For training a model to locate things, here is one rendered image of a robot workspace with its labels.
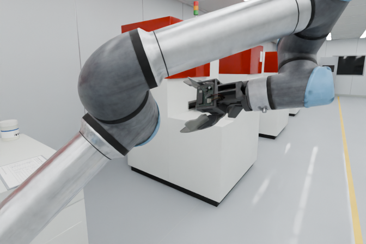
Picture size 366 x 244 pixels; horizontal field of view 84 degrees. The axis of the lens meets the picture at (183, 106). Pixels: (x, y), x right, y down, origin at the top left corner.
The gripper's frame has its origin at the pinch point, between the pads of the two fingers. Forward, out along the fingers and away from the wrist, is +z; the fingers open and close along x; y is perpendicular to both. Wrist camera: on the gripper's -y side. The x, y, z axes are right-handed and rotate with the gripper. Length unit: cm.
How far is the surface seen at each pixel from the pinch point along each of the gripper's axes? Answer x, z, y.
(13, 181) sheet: 25, 50, 19
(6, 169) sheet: 22, 61, 18
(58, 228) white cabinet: 41, 49, 2
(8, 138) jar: 9, 96, 11
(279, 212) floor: 54, 7, -179
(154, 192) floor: 47, 124, -136
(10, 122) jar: 2, 94, 12
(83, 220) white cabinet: 40, 49, -7
